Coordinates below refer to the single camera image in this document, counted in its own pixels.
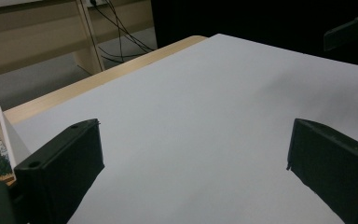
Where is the beige wooden desk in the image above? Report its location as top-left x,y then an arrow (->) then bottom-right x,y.
0,0 -> 155,81

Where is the black curtain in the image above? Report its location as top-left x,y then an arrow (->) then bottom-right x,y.
150,0 -> 358,68

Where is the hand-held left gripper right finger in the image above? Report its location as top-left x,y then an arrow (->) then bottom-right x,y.
287,118 -> 358,224

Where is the bundle of black cables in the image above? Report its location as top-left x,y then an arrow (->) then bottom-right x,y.
89,0 -> 155,64

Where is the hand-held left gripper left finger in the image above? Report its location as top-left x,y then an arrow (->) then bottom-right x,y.
13,118 -> 105,224

